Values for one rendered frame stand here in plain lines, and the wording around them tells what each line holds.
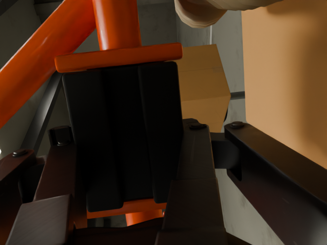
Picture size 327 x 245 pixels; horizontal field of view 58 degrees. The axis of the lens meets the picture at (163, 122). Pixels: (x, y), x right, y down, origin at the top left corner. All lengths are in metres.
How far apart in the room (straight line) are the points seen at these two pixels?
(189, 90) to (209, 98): 0.12
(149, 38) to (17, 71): 9.43
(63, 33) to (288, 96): 0.18
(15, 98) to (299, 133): 0.21
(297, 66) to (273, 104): 0.06
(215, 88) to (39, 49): 1.54
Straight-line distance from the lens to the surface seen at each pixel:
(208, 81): 1.71
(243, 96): 2.04
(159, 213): 0.18
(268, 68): 0.31
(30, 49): 0.18
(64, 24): 0.17
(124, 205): 0.16
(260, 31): 0.32
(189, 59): 1.81
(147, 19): 9.41
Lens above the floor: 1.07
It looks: 2 degrees down
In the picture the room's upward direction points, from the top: 97 degrees counter-clockwise
